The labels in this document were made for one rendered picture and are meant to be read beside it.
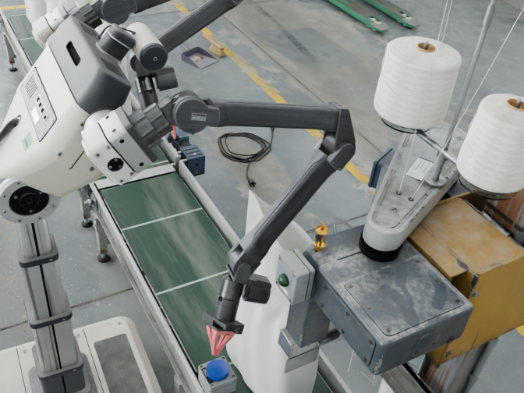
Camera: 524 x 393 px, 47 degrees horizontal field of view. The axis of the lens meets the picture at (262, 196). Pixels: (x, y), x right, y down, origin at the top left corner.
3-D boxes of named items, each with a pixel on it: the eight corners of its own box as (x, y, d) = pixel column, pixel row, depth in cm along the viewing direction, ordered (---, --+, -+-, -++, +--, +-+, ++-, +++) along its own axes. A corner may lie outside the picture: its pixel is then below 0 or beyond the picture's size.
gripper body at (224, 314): (221, 318, 161) (228, 292, 161) (243, 332, 153) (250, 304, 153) (201, 317, 157) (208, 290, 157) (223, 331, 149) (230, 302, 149)
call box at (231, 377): (196, 378, 166) (197, 365, 162) (223, 368, 169) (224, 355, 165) (209, 401, 160) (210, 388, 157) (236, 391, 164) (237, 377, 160)
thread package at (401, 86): (357, 104, 142) (372, 35, 132) (412, 93, 149) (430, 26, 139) (402, 140, 131) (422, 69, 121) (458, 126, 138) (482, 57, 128)
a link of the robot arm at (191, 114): (347, 97, 150) (365, 107, 141) (338, 150, 155) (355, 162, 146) (168, 87, 136) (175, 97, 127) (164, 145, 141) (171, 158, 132)
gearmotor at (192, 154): (159, 150, 338) (158, 127, 329) (183, 145, 344) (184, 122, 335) (180, 180, 318) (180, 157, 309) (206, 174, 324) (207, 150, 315)
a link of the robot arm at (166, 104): (150, 107, 135) (154, 112, 130) (188, 80, 135) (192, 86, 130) (173, 139, 139) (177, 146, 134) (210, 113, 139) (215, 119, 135)
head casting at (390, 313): (283, 327, 146) (299, 235, 128) (364, 295, 157) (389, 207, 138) (355, 430, 126) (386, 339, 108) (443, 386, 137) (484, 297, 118)
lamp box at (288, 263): (274, 282, 133) (278, 253, 128) (292, 276, 135) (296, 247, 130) (292, 306, 128) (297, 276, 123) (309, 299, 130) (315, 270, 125)
